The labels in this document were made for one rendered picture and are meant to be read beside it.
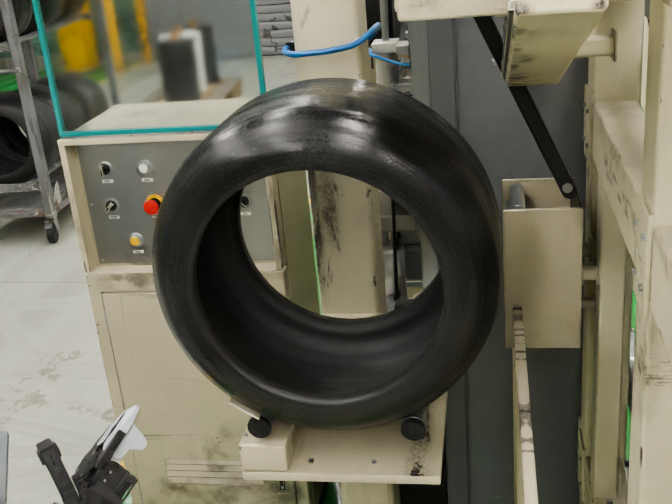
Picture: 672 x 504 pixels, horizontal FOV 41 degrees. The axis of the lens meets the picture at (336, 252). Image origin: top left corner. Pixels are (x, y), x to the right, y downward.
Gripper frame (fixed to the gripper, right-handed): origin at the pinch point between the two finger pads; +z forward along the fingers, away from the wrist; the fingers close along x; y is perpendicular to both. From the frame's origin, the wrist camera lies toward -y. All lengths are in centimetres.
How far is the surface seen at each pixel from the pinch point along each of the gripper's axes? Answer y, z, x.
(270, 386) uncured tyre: 16.0, 16.2, 7.5
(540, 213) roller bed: 39, 72, 17
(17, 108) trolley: -56, 112, -381
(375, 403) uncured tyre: 29.6, 23.0, 17.9
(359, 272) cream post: 27, 50, -15
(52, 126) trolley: -35, 117, -386
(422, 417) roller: 40, 27, 15
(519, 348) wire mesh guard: 47, 47, 21
